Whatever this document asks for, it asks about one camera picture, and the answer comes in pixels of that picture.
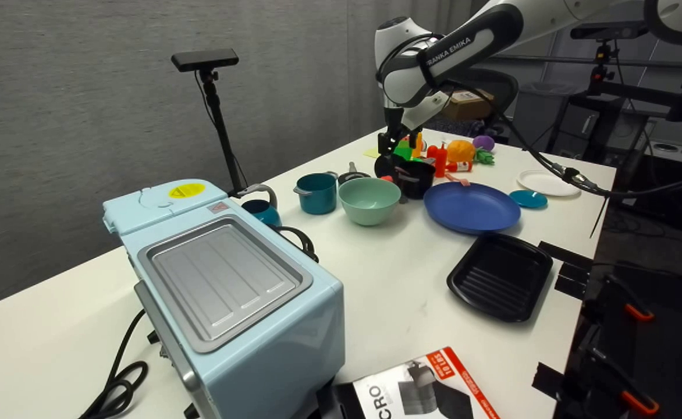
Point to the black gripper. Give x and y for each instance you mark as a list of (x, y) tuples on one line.
[(395, 128)]

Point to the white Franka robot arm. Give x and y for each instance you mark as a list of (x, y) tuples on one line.
[(464, 48)]

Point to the teal pot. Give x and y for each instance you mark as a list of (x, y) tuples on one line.
[(316, 193)]

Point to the large blue plate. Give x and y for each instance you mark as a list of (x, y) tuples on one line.
[(471, 207)]

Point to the small teal plate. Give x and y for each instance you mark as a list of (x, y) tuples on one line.
[(529, 201)]

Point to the green plastic cup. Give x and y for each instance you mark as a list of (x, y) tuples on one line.
[(402, 149)]

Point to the orange toy mustard bottle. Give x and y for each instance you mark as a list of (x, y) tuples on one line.
[(419, 144)]

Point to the red toy ketchup bottle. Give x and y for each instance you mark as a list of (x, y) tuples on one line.
[(439, 158)]

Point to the small grey metal pan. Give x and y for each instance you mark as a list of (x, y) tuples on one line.
[(351, 176)]

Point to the pale green bowl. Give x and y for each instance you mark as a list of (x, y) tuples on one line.
[(368, 201)]

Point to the orange toy food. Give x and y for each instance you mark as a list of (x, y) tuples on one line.
[(462, 155)]

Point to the purple toy food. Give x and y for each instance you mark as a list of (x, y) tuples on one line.
[(483, 143)]

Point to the green toy vegetable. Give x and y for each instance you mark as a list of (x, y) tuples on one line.
[(484, 156)]

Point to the black office chair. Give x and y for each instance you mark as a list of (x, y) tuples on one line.
[(487, 90)]

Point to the small teal mug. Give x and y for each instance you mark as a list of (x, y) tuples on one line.
[(264, 212)]

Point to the black ribbed baking tray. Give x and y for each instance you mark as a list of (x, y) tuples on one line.
[(500, 278)]

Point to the light blue toaster oven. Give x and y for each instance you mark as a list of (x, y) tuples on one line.
[(231, 310)]

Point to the red black white box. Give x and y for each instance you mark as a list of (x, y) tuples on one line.
[(434, 388)]

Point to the black camera stand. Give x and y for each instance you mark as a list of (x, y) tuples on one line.
[(221, 130), (611, 84)]

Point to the black camera bar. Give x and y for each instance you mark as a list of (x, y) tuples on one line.
[(205, 58), (611, 30)]

